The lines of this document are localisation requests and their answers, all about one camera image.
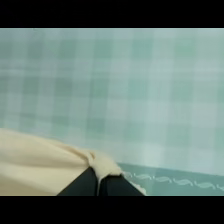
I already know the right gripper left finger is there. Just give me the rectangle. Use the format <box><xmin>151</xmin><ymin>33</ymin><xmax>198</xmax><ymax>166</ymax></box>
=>
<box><xmin>56</xmin><ymin>166</ymin><xmax>100</xmax><ymax>197</ymax></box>

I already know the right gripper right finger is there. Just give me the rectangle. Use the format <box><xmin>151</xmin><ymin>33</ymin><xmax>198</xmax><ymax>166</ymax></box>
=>
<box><xmin>98</xmin><ymin>173</ymin><xmax>146</xmax><ymax>197</ymax></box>

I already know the cream garment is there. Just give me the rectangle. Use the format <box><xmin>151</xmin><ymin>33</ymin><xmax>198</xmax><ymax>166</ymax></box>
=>
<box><xmin>0</xmin><ymin>127</ymin><xmax>148</xmax><ymax>197</ymax></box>

